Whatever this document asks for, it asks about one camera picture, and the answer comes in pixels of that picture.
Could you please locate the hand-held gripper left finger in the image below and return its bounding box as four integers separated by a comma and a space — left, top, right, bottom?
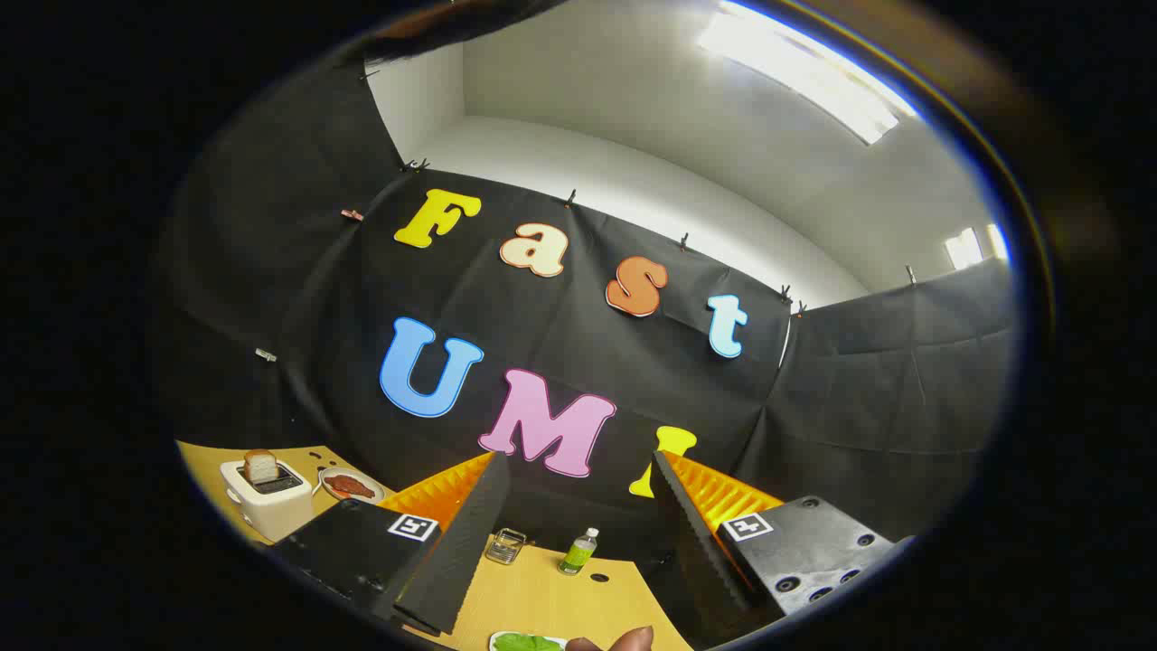
271, 450, 512, 637

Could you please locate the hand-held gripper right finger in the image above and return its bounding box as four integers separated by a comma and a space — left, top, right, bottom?
649, 449, 916, 647

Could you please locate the green label bottle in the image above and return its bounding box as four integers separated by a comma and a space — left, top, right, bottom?
558, 528, 599, 577

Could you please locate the round grey plate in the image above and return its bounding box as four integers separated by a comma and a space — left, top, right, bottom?
318, 467, 387, 504

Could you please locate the white toaster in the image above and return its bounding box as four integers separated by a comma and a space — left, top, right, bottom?
220, 457, 315, 543

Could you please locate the black backdrop cloth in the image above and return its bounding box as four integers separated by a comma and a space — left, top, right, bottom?
154, 54, 1022, 580

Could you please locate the bright window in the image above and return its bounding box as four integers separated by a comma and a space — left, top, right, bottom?
945, 224, 1009, 270

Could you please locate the metal wire rack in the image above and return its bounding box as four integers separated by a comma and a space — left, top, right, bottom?
485, 528, 528, 566

